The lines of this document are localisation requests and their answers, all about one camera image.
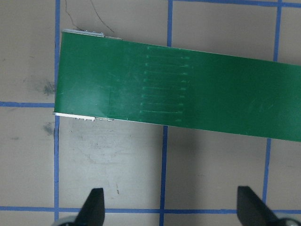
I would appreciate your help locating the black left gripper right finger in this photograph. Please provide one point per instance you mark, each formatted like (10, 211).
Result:
(252, 211)

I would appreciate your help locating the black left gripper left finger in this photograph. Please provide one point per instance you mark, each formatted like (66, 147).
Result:
(92, 212)

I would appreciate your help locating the green conveyor belt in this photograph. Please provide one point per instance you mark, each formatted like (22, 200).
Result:
(112, 79)

